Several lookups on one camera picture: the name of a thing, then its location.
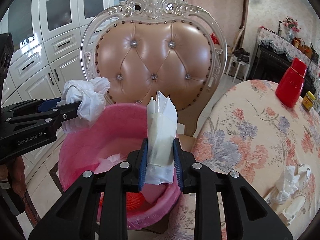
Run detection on vase of pink flowers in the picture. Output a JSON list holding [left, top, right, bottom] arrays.
[[283, 16, 302, 43]]

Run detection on white tufted beige chair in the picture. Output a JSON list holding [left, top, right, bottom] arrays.
[[79, 0, 227, 152]]

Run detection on black handbag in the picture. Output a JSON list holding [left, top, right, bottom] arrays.
[[309, 42, 320, 64]]

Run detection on crumpled white tissue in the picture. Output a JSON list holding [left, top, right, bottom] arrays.
[[98, 153, 126, 170]]

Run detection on white wrapper yellow-green print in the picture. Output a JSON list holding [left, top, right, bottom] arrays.
[[282, 197, 309, 227]]

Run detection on orange foam fruit net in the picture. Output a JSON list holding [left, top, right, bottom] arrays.
[[99, 189, 146, 212]]

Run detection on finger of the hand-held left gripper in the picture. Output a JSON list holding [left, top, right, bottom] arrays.
[[47, 101, 83, 128], [37, 97, 67, 112]]

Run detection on red bag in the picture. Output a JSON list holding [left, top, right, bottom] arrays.
[[209, 32, 221, 45]]

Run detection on person's left hand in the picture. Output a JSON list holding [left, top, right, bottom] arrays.
[[0, 156, 26, 201]]

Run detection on brown basket handbag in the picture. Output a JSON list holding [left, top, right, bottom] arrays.
[[293, 37, 307, 52]]

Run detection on yellow-lidded glass jar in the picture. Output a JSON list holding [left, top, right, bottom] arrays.
[[301, 91, 316, 112]]

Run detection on white translucent plastic wrapper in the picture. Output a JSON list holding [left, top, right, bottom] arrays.
[[144, 89, 179, 186]]

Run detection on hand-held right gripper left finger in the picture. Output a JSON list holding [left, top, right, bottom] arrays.
[[28, 137, 149, 240]]

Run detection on red thermos flask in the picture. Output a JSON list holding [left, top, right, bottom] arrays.
[[275, 57, 308, 108]]

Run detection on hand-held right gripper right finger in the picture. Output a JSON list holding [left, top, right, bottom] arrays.
[[172, 137, 293, 240]]

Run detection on white paper bag black print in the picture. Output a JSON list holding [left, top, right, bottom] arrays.
[[274, 163, 312, 203]]

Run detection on black piano with lace cover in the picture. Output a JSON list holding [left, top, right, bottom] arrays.
[[249, 26, 320, 97]]

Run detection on white plastic bag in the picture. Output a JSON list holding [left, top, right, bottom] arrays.
[[56, 77, 111, 123]]

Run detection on pink plastic bin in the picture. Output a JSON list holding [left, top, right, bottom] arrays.
[[58, 102, 182, 230]]

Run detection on white glass-door cabinet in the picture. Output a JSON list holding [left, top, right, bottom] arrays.
[[0, 0, 137, 178]]

